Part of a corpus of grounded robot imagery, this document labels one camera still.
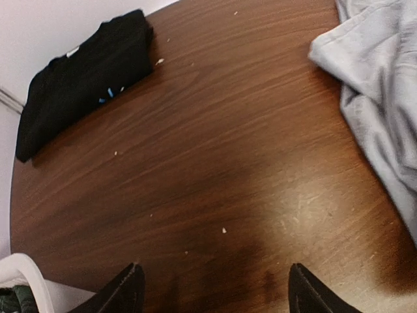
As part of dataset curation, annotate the white laundry basket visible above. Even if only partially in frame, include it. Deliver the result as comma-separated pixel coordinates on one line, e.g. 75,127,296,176
1,253,55,313

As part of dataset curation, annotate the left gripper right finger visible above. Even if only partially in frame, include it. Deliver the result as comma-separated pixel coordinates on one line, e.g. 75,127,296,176
288,263,361,313

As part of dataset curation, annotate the light blue denim garment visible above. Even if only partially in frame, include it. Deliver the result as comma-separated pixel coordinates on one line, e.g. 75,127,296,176
308,1,416,237

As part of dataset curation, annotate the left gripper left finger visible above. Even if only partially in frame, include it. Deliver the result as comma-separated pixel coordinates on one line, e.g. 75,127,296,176
70,263,145,313

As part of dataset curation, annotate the black t-shirt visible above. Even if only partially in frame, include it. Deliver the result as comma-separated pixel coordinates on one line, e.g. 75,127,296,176
16,9,154,162

